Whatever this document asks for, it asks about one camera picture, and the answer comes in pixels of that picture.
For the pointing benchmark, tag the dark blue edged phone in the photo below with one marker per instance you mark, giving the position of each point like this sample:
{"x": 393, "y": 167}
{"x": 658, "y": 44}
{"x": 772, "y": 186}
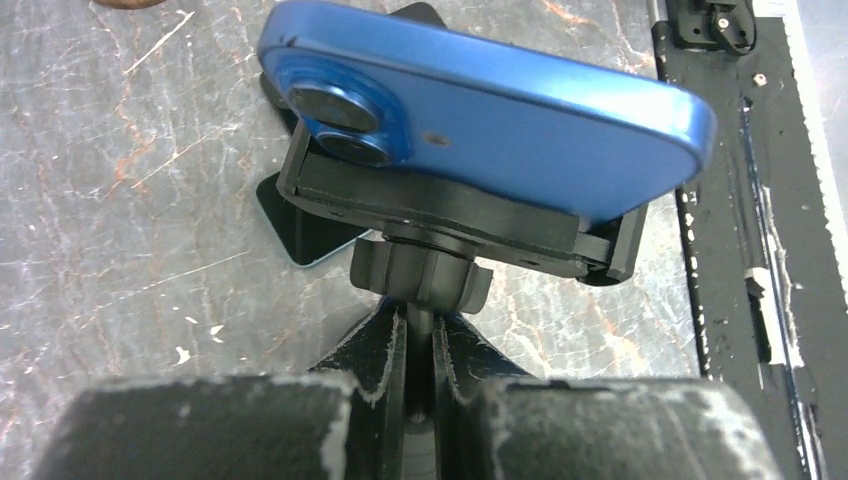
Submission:
{"x": 387, "y": 92}

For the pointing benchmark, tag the black phone stand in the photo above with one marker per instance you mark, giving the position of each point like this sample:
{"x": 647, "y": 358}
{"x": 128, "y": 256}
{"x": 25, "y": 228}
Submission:
{"x": 426, "y": 235}

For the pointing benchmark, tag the dark grey phone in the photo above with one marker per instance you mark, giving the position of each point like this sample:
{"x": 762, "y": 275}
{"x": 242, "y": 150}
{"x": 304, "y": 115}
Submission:
{"x": 421, "y": 12}

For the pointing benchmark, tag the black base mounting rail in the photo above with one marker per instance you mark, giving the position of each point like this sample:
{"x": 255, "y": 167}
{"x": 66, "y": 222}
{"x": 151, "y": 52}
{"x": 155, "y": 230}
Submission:
{"x": 764, "y": 237}

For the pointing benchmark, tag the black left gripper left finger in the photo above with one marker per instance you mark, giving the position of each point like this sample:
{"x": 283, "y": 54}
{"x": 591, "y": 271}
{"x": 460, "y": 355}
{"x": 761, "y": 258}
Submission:
{"x": 342, "y": 419}

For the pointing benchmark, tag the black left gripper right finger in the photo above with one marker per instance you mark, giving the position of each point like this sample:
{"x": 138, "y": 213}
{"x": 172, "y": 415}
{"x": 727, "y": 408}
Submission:
{"x": 494, "y": 420}

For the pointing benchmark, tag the black flat phone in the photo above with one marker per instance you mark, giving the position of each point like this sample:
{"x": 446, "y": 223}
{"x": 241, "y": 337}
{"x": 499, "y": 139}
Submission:
{"x": 306, "y": 238}

